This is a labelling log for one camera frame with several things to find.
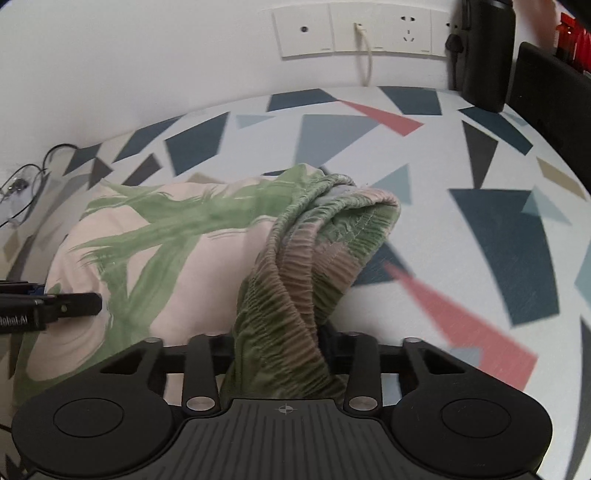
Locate black flat panel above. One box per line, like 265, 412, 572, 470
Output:
505, 41, 591, 195

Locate black wall plug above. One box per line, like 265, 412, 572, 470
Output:
444, 32, 467, 90

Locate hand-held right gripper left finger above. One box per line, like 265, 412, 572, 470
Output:
99, 333, 236, 414

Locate black cable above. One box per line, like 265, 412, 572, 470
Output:
0, 144, 79, 229

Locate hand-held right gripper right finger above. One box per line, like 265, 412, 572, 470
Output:
323, 325, 467, 414

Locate white cable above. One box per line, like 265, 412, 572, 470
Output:
353, 21, 375, 87

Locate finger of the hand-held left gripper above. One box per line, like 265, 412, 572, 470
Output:
0, 279, 63, 298
33, 292, 103, 320

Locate black cylindrical flask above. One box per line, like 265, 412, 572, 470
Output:
462, 0, 517, 114

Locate red box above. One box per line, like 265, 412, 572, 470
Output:
554, 11, 591, 72

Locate geometric print tablecloth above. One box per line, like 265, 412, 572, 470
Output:
0, 85, 591, 480

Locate green leaf print garment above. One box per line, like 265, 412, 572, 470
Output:
9, 164, 402, 402

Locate white wall socket panel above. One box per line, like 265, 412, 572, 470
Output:
272, 1, 451, 58

